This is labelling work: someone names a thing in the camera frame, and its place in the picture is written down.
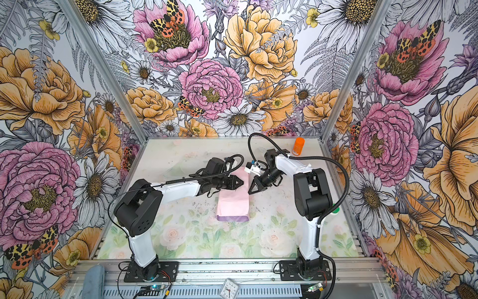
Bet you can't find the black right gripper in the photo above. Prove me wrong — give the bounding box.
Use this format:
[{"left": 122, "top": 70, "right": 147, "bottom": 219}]
[{"left": 248, "top": 167, "right": 286, "bottom": 194}]

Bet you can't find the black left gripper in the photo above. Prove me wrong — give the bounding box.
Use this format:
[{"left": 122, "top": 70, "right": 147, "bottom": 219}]
[{"left": 213, "top": 174, "right": 244, "bottom": 191}]

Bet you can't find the purple and pink wrapping paper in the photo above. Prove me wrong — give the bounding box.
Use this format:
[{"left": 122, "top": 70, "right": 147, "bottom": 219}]
[{"left": 217, "top": 167, "right": 250, "bottom": 223}]

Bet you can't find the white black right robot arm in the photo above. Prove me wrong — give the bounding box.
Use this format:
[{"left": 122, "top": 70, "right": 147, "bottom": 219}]
[{"left": 245, "top": 149, "right": 333, "bottom": 275}]

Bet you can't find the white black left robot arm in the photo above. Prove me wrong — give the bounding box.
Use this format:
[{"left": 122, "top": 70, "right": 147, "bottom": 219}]
[{"left": 113, "top": 154, "right": 244, "bottom": 270}]

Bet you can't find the orange plastic bottle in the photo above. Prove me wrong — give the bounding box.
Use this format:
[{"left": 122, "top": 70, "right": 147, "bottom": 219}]
[{"left": 292, "top": 137, "right": 305, "bottom": 156}]

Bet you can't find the small white clock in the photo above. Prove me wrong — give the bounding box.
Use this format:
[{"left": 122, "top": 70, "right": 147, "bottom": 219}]
[{"left": 219, "top": 279, "right": 240, "bottom": 299}]

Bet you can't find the green circuit board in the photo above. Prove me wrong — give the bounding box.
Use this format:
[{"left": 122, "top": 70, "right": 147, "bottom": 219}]
[{"left": 141, "top": 284, "right": 168, "bottom": 292}]

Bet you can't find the black corrugated cable conduit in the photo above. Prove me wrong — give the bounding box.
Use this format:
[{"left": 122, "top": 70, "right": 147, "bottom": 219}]
[{"left": 248, "top": 132, "right": 351, "bottom": 299}]

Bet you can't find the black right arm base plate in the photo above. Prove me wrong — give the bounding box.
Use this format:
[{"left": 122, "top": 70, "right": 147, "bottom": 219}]
[{"left": 279, "top": 259, "right": 332, "bottom": 282}]

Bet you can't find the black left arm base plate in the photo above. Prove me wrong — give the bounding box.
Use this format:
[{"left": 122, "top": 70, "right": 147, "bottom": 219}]
[{"left": 123, "top": 260, "right": 180, "bottom": 283}]

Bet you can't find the aluminium frame rail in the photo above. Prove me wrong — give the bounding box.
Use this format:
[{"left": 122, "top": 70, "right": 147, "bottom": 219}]
[{"left": 63, "top": 257, "right": 393, "bottom": 299}]

